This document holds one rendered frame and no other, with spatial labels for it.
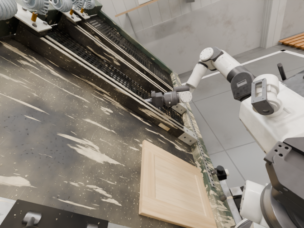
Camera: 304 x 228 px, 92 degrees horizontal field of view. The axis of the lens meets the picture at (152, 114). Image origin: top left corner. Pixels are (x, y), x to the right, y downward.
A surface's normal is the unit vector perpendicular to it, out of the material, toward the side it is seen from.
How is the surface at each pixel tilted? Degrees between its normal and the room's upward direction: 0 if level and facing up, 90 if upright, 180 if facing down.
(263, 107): 101
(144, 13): 90
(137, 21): 90
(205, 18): 90
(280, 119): 23
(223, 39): 90
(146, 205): 56
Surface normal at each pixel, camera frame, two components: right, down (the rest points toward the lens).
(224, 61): -0.70, -0.30
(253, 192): -0.22, -0.76
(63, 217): 0.63, -0.62
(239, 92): -0.84, -0.14
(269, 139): -1.00, -0.05
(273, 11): 0.11, 0.58
